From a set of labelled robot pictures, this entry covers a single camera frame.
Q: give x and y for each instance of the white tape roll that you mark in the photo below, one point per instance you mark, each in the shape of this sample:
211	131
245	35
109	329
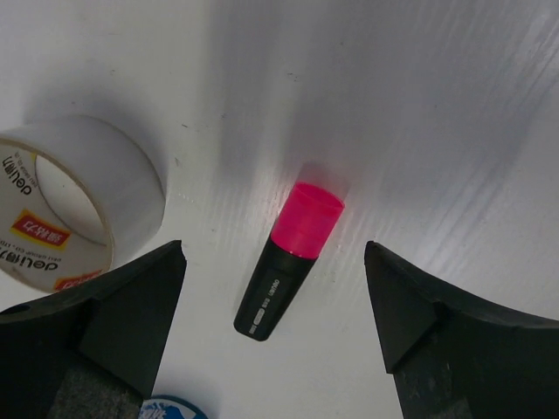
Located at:
78	198

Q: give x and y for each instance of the pink capped black highlighter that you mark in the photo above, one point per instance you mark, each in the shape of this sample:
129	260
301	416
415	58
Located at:
296	240

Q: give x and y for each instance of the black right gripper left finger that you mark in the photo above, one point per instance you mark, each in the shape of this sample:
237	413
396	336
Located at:
93	350

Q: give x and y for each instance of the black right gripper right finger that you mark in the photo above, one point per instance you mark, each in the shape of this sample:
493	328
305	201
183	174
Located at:
453	354

